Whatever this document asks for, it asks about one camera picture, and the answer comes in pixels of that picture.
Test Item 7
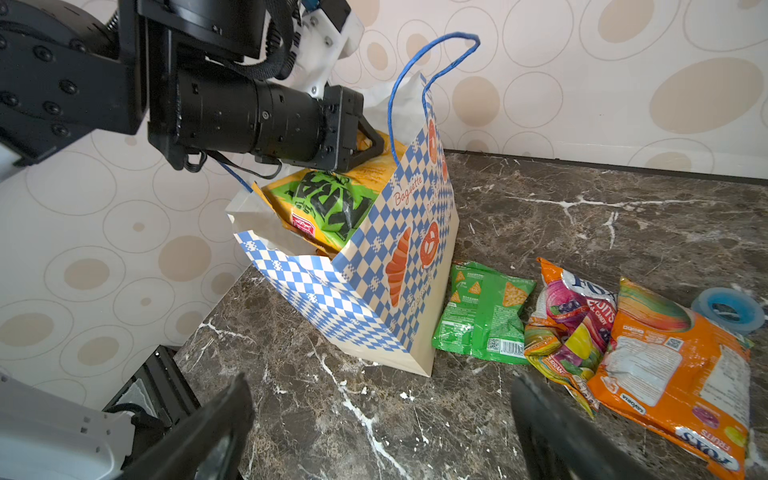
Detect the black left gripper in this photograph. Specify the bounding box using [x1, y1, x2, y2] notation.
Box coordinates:
[148, 59, 385, 173]

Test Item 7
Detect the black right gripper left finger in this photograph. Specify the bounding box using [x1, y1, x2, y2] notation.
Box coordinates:
[119, 373, 255, 479]

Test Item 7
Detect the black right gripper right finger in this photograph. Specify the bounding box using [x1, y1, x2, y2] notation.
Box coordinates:
[510, 373, 653, 480]

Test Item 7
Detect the colourful fruit candy packet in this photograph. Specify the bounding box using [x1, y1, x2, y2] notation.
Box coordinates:
[524, 258, 617, 416]

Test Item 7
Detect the yellow green snack packet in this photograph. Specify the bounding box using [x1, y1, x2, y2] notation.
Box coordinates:
[228, 141, 435, 277]

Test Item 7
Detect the orange Fox's candy packet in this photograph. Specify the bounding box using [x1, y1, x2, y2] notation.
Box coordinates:
[588, 278, 750, 479]

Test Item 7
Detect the green chips snack packet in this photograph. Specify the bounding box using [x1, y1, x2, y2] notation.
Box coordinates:
[432, 261, 536, 365]

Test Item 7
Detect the blue checkered paper bag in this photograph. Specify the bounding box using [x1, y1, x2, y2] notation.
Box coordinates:
[227, 63, 459, 376]

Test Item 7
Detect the blue tape roll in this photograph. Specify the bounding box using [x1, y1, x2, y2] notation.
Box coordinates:
[691, 287, 766, 335]

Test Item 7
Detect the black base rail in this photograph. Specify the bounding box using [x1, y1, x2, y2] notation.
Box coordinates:
[106, 345, 201, 428]

